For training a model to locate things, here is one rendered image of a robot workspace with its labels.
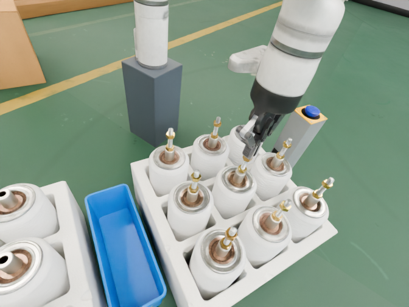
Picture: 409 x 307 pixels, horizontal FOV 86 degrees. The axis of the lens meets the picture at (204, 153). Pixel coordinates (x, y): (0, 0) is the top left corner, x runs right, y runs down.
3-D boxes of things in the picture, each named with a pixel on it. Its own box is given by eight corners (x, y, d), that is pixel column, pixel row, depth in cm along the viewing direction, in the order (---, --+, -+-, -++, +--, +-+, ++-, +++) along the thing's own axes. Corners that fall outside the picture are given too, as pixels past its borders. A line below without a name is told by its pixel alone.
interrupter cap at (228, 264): (221, 285, 36) (222, 284, 35) (191, 248, 39) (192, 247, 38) (249, 253, 40) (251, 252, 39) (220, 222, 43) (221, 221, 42)
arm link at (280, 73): (258, 55, 38) (271, 15, 34) (316, 86, 33) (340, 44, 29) (223, 67, 33) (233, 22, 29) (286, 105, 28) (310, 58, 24)
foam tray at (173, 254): (135, 198, 71) (129, 162, 58) (233, 163, 87) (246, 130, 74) (188, 335, 50) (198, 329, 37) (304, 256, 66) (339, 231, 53)
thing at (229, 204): (216, 195, 68) (230, 157, 55) (243, 214, 65) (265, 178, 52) (198, 217, 62) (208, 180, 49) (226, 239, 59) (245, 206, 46)
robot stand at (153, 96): (129, 131, 91) (120, 60, 69) (153, 116, 100) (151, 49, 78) (155, 148, 87) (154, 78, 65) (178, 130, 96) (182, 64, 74)
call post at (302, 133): (257, 174, 85) (292, 109, 63) (270, 169, 88) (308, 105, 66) (269, 189, 82) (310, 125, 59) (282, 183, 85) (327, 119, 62)
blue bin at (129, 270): (93, 217, 65) (83, 195, 56) (131, 203, 70) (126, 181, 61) (121, 332, 49) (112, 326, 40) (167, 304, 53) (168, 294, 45)
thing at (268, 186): (247, 219, 64) (269, 184, 51) (232, 192, 70) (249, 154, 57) (273, 210, 68) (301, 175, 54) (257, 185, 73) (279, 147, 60)
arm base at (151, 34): (131, 61, 70) (125, -3, 58) (152, 53, 76) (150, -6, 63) (153, 72, 67) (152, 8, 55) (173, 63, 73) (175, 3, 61)
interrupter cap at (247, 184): (232, 162, 54) (232, 160, 54) (258, 179, 52) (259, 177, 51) (214, 181, 50) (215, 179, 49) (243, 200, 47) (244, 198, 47)
